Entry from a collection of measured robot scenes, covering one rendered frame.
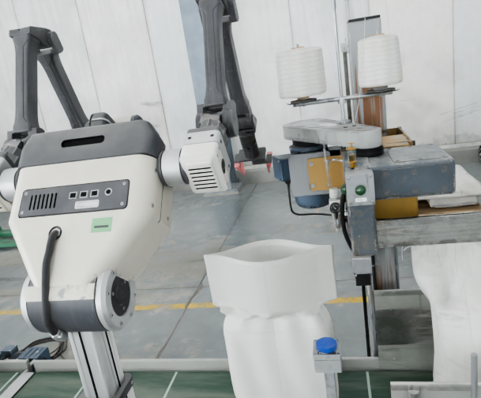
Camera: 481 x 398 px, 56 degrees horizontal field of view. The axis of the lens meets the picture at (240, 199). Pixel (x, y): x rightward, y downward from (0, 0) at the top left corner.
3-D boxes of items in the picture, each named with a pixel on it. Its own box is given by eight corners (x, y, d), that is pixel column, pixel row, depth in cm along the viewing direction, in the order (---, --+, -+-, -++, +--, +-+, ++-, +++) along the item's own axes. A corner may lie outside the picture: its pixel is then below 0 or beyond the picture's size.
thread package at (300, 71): (276, 103, 152) (270, 50, 147) (282, 99, 167) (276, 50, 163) (327, 97, 148) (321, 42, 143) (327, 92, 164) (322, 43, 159)
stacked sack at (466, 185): (409, 203, 413) (409, 188, 409) (404, 191, 452) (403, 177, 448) (489, 198, 395) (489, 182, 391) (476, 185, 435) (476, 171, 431)
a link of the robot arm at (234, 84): (196, 5, 132) (232, -1, 129) (200, 0, 136) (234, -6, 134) (228, 133, 157) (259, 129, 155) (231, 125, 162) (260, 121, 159)
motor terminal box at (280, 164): (282, 188, 173) (278, 159, 170) (274, 183, 182) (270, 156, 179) (302, 184, 175) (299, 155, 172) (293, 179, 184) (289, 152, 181)
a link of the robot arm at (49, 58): (18, 39, 145) (48, 34, 143) (27, 34, 149) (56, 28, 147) (75, 152, 171) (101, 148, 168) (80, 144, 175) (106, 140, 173)
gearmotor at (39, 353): (-12, 383, 237) (-21, 359, 233) (7, 365, 251) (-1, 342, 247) (38, 383, 230) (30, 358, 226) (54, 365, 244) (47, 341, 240)
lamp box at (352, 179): (347, 206, 126) (344, 175, 124) (347, 201, 130) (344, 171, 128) (375, 204, 124) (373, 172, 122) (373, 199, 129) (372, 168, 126)
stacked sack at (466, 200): (429, 211, 419) (429, 197, 416) (416, 190, 482) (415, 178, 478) (480, 207, 410) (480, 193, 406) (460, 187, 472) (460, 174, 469)
